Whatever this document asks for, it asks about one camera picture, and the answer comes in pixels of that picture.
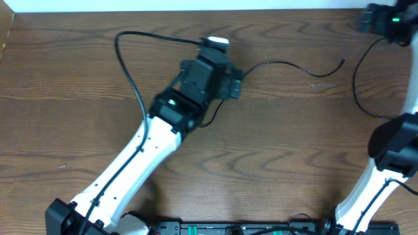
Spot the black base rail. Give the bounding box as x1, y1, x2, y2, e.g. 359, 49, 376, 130
143, 213, 400, 235

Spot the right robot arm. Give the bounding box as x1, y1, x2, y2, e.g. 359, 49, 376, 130
321, 0, 417, 234

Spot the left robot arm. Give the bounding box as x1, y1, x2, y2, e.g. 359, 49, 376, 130
45, 47, 242, 234

